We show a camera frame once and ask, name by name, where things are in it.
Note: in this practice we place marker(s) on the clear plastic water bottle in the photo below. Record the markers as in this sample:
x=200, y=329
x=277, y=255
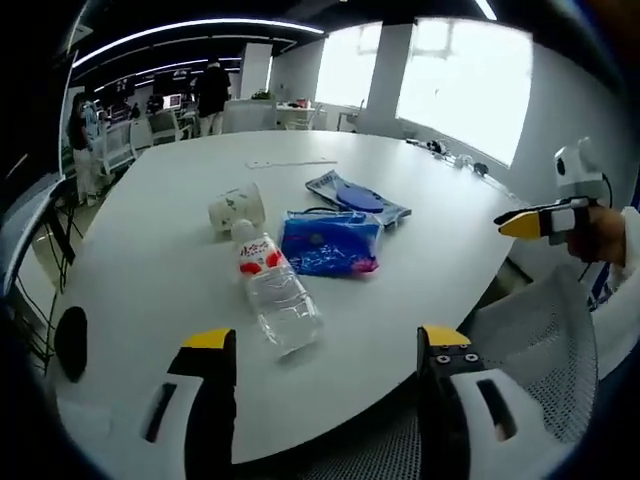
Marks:
x=272, y=290

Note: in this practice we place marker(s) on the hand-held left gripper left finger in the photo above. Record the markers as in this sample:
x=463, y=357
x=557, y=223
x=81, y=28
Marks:
x=200, y=400

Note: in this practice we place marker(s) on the blue wet wipes pack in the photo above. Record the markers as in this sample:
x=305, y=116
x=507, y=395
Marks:
x=357, y=197

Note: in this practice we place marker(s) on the small items on table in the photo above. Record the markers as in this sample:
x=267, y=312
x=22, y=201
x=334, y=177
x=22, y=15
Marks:
x=452, y=155

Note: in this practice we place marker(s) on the person's right hand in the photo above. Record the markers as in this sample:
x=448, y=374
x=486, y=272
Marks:
x=597, y=235

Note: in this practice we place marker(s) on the white paper cup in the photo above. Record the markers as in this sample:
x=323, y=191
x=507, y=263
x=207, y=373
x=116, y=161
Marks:
x=235, y=210

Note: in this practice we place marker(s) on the white table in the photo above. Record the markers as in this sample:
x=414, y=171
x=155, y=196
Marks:
x=165, y=280

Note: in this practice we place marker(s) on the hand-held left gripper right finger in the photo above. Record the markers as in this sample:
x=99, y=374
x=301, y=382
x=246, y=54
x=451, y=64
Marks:
x=465, y=400

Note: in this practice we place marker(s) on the white strip on table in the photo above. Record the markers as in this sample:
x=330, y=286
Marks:
x=290, y=163

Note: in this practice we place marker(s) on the black round object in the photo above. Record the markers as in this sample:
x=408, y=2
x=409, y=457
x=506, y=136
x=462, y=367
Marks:
x=71, y=342

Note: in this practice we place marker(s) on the blue tissue pack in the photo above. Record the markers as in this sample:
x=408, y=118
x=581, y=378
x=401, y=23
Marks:
x=327, y=245

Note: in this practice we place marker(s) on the white mesh office chair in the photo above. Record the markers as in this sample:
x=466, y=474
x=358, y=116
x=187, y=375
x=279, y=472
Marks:
x=540, y=350

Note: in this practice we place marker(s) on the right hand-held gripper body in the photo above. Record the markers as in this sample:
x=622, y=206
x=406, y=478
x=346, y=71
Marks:
x=575, y=170

